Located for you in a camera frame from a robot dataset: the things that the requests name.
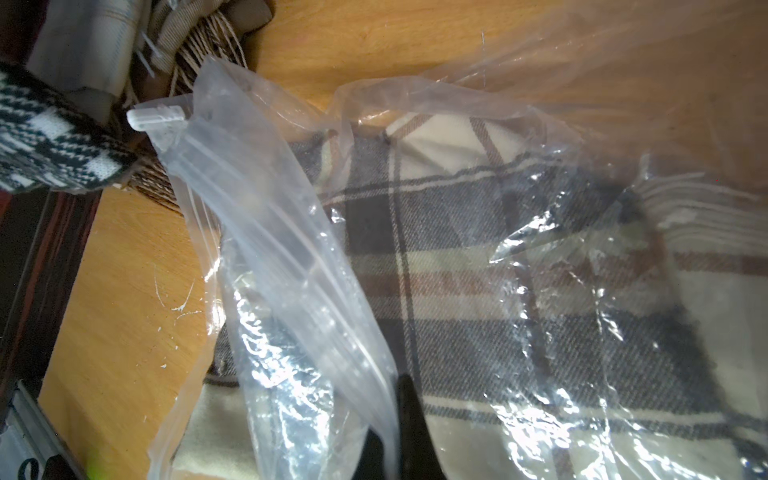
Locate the white bag zip slider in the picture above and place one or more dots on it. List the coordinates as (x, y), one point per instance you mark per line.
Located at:
(155, 118)

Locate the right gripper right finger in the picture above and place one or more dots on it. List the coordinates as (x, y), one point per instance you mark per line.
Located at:
(418, 458)

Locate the front aluminium rail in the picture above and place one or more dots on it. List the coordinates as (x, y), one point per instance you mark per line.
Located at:
(30, 446)

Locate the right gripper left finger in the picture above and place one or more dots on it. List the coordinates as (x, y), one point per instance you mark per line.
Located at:
(371, 462)

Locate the clear plastic vacuum bag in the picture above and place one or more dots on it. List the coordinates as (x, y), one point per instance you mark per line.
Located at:
(617, 79)

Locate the black scarf white emblem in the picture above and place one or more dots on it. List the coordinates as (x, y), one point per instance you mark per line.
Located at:
(46, 142)

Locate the beige brown striped scarf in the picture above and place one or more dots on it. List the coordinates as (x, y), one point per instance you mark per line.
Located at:
(561, 318)

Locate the brown striped fringed scarf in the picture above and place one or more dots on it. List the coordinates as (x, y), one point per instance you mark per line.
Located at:
(181, 35)

